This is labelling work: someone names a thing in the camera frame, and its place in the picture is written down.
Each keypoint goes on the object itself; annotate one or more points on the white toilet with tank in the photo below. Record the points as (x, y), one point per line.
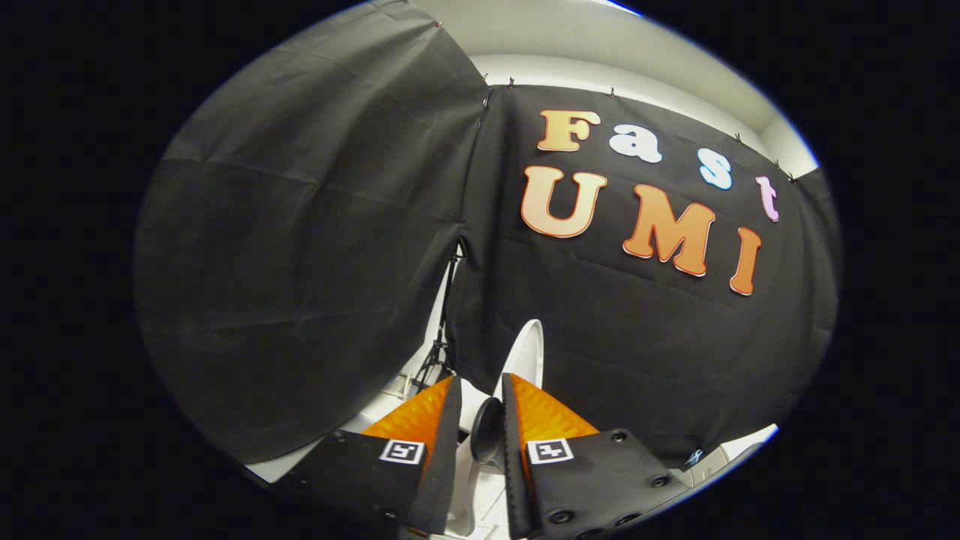
(375, 412)

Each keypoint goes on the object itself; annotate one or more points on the black tripod stand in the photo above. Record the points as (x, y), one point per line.
(442, 352)

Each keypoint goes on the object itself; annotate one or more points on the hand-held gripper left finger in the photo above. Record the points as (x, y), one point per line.
(442, 465)

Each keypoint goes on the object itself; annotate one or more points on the black backdrop cloth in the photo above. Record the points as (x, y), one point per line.
(300, 262)

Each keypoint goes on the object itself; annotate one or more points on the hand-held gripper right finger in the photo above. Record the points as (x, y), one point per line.
(514, 465)

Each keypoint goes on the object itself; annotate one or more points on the white toilet lid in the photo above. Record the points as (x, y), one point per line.
(529, 352)

